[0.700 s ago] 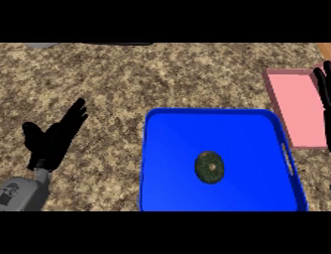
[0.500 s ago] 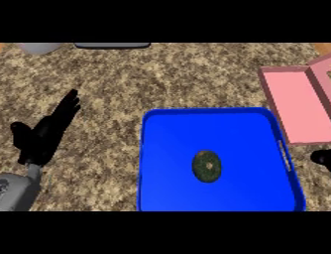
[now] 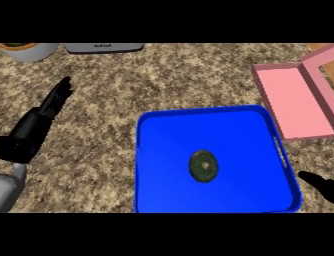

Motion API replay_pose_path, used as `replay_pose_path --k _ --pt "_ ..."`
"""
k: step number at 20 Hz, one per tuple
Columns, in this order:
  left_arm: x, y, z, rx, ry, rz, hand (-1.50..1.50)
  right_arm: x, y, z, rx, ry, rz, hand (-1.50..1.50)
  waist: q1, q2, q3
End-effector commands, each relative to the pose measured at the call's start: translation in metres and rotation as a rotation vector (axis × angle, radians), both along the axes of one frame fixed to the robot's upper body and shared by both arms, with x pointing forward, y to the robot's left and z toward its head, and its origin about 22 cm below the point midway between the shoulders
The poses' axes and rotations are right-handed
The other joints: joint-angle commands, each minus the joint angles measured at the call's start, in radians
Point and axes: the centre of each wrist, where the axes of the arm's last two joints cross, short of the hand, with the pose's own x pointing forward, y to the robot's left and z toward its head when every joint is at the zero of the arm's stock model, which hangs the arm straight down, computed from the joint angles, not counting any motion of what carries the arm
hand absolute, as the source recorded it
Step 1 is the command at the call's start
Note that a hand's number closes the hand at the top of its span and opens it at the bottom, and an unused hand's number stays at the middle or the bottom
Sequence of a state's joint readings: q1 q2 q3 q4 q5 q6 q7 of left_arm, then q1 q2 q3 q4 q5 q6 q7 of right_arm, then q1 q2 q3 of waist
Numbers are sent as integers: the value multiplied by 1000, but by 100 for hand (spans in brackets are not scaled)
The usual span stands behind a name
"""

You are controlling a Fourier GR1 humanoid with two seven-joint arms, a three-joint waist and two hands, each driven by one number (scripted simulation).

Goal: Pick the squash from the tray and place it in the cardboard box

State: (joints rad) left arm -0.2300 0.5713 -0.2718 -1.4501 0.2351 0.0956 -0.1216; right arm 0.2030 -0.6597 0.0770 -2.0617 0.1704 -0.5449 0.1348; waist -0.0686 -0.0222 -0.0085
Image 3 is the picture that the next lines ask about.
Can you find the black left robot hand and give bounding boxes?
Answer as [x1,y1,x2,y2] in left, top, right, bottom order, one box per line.
[0,75,73,165]

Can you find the pink cardboard box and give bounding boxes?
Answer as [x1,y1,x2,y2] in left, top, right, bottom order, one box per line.
[249,43,334,142]

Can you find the grey flat appliance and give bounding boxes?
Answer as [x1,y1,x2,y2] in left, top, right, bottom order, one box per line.
[62,43,146,55]

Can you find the dark green squash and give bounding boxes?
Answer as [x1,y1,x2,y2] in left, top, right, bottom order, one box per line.
[187,149,220,184]

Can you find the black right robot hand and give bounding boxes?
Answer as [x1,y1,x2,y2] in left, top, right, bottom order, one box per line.
[296,170,334,214]

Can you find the blue plastic tray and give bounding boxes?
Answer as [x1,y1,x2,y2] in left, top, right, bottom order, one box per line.
[133,104,304,214]

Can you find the grey plant pot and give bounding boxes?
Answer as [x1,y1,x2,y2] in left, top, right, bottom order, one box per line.
[0,43,60,64]

